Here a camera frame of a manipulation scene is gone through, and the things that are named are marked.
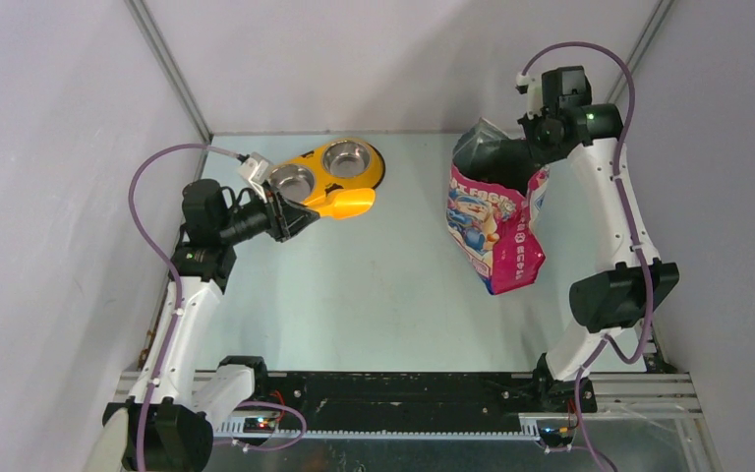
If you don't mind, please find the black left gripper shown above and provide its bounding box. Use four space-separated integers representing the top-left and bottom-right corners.
217 179 319 246

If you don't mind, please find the yellow plastic food scoop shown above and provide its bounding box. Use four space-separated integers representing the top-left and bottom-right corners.
308 188 376 220

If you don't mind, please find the yellow double pet bowl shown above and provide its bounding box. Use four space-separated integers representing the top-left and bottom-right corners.
267 138 385 207

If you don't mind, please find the colourful cat food bag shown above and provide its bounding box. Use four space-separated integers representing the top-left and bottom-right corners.
445 118 549 295

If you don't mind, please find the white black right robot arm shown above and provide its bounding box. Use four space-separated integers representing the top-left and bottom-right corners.
516 66 679 411

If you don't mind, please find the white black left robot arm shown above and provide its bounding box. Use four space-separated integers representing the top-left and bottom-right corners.
87 179 320 471

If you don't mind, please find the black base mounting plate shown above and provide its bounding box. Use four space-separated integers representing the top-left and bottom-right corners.
251 372 598 435

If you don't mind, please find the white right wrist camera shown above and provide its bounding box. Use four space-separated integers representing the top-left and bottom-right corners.
515 73 543 119

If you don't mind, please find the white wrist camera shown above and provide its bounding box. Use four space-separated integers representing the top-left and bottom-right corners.
238 152 273 201
515 73 543 119

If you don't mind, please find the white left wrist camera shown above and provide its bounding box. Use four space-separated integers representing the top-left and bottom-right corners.
238 152 273 201

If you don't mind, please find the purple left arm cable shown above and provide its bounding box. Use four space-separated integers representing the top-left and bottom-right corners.
127 143 307 472

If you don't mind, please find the aluminium right corner post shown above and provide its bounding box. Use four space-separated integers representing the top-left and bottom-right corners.
599 0 676 125

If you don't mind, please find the aluminium corner post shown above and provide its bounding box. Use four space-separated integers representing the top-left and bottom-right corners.
599 0 676 125
124 0 213 143

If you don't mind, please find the grey slotted cable duct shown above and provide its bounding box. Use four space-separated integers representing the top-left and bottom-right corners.
128 416 543 442

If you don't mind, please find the aluminium left corner post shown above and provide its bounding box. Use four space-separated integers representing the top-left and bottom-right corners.
124 0 213 143

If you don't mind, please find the aluminium front frame rail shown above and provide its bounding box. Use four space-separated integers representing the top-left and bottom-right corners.
113 357 717 471

